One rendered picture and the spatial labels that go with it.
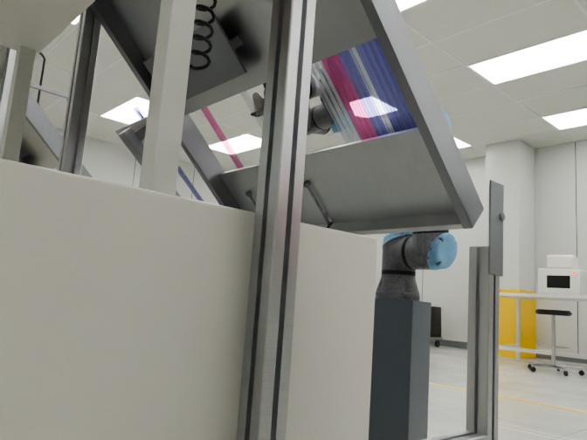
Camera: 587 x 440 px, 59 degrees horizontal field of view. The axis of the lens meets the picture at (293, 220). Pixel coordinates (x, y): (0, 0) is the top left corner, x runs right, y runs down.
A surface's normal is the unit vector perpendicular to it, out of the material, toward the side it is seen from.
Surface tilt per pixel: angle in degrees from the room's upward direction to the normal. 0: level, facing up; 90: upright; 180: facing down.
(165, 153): 90
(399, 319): 90
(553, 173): 90
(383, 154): 136
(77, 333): 90
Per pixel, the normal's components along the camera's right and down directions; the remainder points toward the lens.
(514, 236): -0.73, -0.16
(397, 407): -0.55, -0.17
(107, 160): 0.68, -0.07
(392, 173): -0.56, 0.60
